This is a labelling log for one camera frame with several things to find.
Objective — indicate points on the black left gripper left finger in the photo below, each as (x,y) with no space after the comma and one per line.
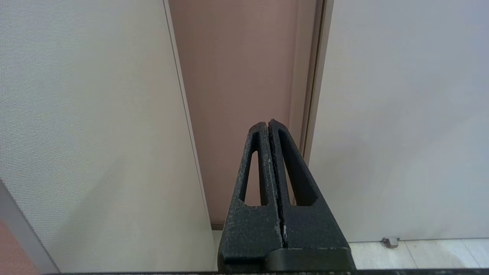
(248,229)

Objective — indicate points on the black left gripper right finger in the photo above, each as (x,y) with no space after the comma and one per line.
(313,229)

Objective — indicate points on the small metal door stop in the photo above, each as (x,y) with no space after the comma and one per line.
(391,241)

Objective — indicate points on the cream white door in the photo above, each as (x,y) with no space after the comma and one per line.
(401,114)

